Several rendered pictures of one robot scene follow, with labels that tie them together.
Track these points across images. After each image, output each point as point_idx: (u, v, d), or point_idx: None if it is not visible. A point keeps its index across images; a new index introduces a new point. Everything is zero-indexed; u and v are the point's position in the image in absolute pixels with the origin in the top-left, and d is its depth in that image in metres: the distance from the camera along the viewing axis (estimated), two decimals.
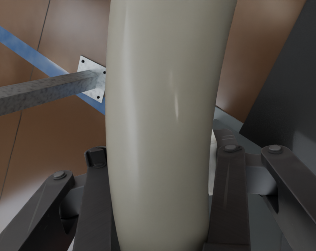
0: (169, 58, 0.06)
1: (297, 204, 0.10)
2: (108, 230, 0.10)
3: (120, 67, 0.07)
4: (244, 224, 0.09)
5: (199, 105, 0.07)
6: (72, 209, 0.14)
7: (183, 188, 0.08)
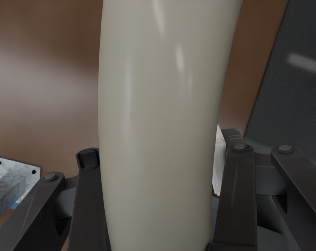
0: (170, 60, 0.06)
1: (306, 205, 0.10)
2: (102, 231, 0.10)
3: (114, 70, 0.06)
4: (251, 225, 0.09)
5: (203, 112, 0.06)
6: (63, 211, 0.14)
7: (185, 204, 0.07)
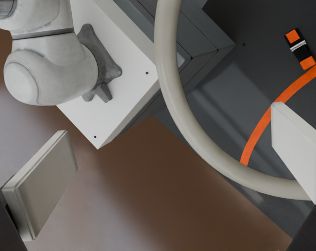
0: (167, 23, 0.38)
1: None
2: None
3: (158, 26, 0.39)
4: None
5: (172, 32, 0.39)
6: None
7: (170, 50, 0.40)
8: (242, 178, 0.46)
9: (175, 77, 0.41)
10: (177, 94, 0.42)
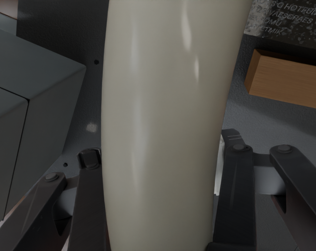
0: None
1: (305, 205, 0.10)
2: (103, 231, 0.10)
3: None
4: (250, 225, 0.09)
5: None
6: (64, 211, 0.14)
7: None
8: None
9: None
10: None
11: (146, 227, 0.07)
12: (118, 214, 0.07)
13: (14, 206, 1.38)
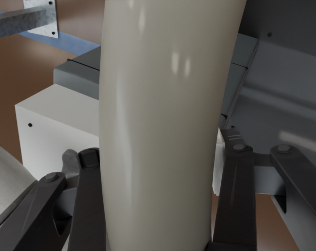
0: None
1: (305, 205, 0.10)
2: (103, 231, 0.10)
3: None
4: (250, 225, 0.09)
5: None
6: (64, 211, 0.14)
7: None
8: None
9: None
10: None
11: (145, 219, 0.07)
12: (116, 207, 0.07)
13: None
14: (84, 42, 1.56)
